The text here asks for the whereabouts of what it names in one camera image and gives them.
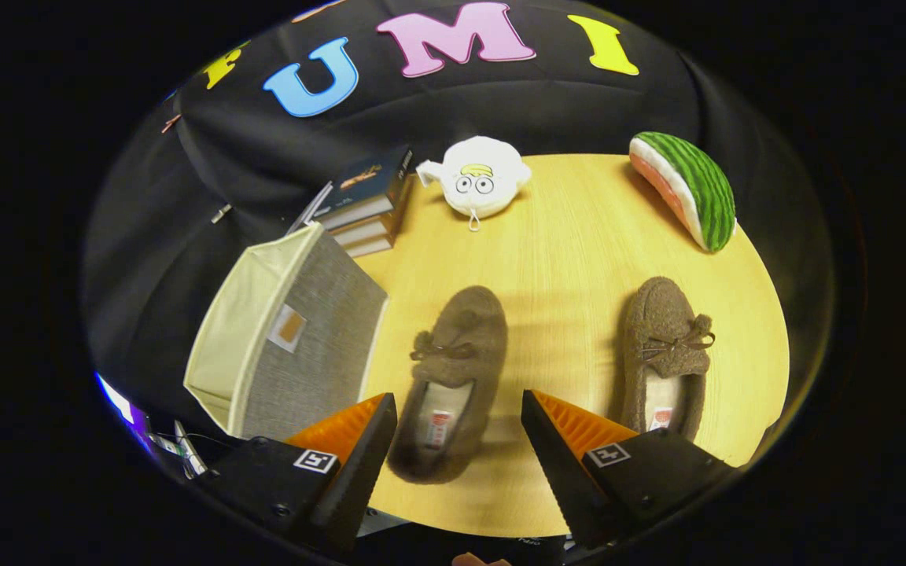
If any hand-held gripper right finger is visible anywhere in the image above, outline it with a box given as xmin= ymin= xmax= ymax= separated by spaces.
xmin=521 ymin=389 xmax=738 ymax=551

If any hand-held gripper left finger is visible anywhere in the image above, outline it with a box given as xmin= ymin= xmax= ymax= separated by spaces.
xmin=192 ymin=392 xmax=399 ymax=557

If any brown fuzzy shoe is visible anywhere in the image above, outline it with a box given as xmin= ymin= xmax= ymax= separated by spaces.
xmin=621 ymin=276 xmax=716 ymax=443
xmin=387 ymin=285 xmax=509 ymax=484

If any grey fabric storage box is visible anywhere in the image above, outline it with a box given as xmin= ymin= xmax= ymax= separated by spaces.
xmin=183 ymin=222 xmax=389 ymax=441

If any brown book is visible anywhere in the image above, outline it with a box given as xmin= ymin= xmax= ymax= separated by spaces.
xmin=335 ymin=211 xmax=405 ymax=246
xmin=343 ymin=232 xmax=397 ymax=259

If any glowing screen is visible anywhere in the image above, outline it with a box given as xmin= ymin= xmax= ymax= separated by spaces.
xmin=95 ymin=373 xmax=139 ymax=425

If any white book with photo cover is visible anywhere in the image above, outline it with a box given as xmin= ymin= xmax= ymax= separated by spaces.
xmin=288 ymin=182 xmax=333 ymax=235

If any dark blue book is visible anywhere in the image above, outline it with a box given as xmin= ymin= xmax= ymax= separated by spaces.
xmin=319 ymin=145 xmax=414 ymax=230

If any white plush toy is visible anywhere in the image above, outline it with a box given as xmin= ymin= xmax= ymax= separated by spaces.
xmin=416 ymin=136 xmax=533 ymax=233

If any watermelon slice plush toy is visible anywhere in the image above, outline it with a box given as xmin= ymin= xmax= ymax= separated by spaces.
xmin=629 ymin=131 xmax=738 ymax=254

